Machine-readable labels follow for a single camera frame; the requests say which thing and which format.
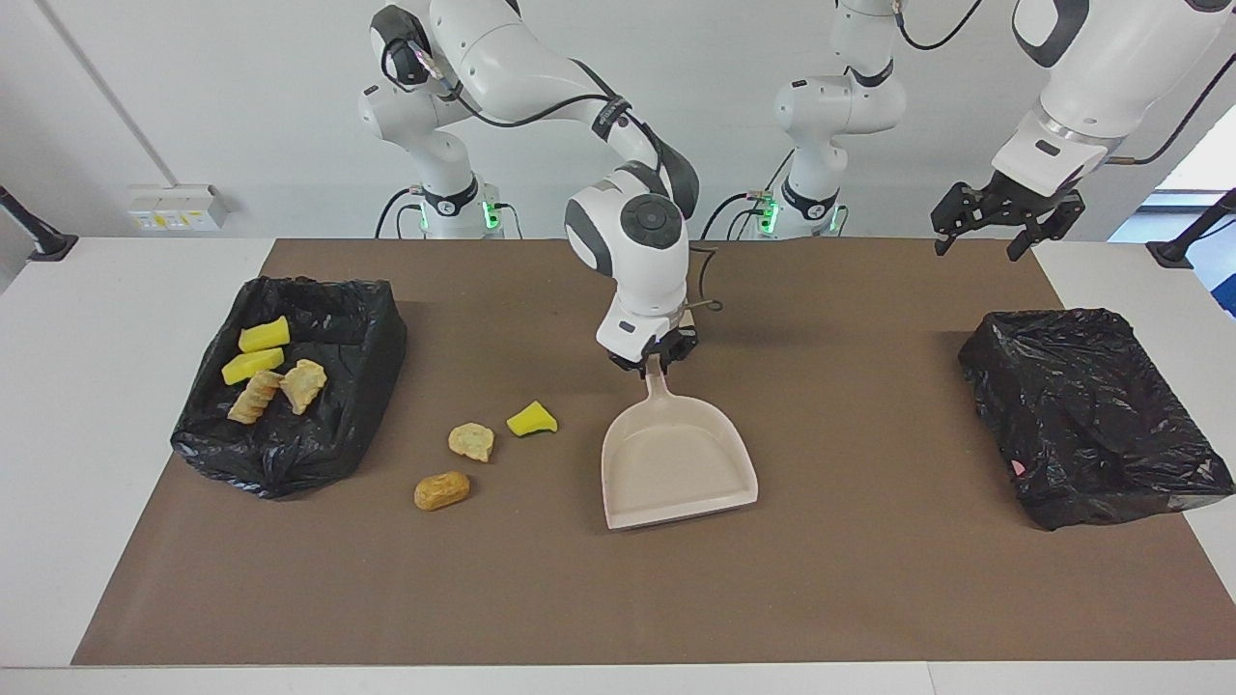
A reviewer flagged black bag bin pink sticker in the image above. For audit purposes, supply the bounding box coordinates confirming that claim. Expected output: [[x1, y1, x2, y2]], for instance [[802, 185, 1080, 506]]
[[958, 308, 1236, 532]]

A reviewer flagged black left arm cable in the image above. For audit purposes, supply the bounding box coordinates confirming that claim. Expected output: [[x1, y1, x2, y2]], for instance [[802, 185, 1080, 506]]
[[893, 0, 1236, 167]]

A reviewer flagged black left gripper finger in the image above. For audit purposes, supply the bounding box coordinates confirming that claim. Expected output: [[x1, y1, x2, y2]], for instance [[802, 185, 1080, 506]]
[[932, 183, 981, 257], [1007, 193, 1087, 262]]

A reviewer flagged beige plastic dustpan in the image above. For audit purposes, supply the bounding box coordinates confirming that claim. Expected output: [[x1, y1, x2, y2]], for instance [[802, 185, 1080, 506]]
[[601, 357, 760, 532]]

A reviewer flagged beige brown-edged foam scrap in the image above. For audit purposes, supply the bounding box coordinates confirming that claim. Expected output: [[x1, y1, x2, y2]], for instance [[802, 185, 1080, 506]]
[[227, 370, 284, 426]]

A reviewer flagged white wall outlet box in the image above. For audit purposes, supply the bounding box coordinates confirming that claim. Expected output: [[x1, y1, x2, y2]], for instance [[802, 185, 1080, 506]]
[[128, 184, 233, 233]]

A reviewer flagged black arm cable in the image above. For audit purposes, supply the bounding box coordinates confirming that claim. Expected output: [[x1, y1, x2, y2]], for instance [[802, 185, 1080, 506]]
[[893, 0, 1236, 167], [381, 34, 725, 315]]

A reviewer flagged rounded yellow sponge piece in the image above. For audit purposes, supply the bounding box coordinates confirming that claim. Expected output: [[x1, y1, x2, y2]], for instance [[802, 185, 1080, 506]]
[[221, 347, 287, 386]]

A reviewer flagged black base power cable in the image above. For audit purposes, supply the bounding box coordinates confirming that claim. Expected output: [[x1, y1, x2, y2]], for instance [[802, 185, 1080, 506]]
[[702, 191, 773, 240], [375, 186, 426, 239]]

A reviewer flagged black bag lined bin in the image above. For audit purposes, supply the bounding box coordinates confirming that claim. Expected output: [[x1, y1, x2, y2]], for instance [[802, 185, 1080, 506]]
[[170, 276, 409, 501]]

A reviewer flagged brown bread-like lump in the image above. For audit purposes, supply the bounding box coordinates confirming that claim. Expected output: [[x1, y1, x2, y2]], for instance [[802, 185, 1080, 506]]
[[413, 470, 472, 513]]

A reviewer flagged pale beige foam scrap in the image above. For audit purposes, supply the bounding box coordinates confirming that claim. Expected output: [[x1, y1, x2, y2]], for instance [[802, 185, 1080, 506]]
[[280, 358, 329, 416]]

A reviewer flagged notched yellow sponge piece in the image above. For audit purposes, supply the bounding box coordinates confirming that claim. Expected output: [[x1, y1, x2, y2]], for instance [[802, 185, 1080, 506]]
[[238, 316, 292, 354]]

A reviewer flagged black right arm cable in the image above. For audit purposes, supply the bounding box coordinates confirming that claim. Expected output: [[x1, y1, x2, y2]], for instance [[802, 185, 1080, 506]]
[[381, 34, 725, 315]]

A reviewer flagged round beige foam scrap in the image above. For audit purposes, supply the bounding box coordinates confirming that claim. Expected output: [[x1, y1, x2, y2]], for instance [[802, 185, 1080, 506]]
[[447, 422, 496, 463]]

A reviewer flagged white wall cable conduit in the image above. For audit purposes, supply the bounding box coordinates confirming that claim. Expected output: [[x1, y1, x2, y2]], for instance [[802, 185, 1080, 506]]
[[37, 0, 165, 189]]

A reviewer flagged black camera stand clamp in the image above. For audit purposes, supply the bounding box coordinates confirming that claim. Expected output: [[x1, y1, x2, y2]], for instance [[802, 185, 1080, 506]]
[[0, 185, 80, 263], [1146, 187, 1236, 270]]

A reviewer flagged brown table mat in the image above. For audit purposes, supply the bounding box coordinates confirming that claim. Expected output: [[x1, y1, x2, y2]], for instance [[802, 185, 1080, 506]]
[[70, 237, 1236, 667]]

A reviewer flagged curved yellow sponge piece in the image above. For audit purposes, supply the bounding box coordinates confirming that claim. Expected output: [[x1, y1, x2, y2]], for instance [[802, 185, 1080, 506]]
[[506, 401, 560, 438]]

